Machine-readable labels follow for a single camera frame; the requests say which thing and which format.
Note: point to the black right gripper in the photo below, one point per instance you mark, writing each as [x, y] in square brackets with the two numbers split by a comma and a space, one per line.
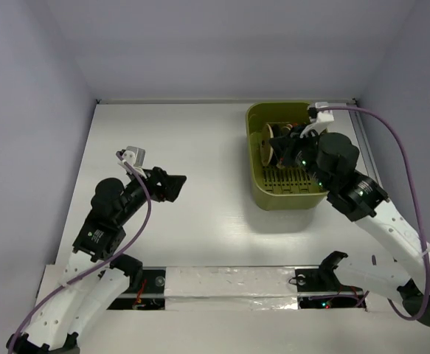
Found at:
[288, 146]

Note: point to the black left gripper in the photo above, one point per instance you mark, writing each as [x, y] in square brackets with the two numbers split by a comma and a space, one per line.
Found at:
[170, 184]

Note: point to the beige plate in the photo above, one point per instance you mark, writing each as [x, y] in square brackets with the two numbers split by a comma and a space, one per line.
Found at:
[266, 150]

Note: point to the black plate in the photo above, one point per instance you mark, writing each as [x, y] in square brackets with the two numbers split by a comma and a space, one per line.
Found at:
[285, 129]

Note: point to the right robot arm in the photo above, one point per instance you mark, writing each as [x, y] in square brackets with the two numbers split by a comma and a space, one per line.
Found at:
[330, 160]

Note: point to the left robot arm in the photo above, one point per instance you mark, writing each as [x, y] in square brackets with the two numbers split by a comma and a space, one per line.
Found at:
[97, 271]

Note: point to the green dish rack tub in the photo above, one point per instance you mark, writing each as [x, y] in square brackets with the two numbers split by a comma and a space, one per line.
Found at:
[274, 188]

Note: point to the silver taped base panel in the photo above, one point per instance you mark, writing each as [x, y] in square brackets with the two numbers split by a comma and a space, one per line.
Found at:
[229, 288]

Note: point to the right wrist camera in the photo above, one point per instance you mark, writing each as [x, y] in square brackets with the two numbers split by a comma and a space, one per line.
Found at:
[320, 118]

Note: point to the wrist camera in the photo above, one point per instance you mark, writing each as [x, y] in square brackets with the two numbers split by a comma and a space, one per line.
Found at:
[320, 118]
[131, 156]

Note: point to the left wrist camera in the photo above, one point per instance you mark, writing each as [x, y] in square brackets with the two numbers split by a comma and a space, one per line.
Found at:
[131, 156]

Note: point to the aluminium side rail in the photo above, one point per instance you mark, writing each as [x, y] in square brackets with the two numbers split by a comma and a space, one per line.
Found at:
[364, 146]

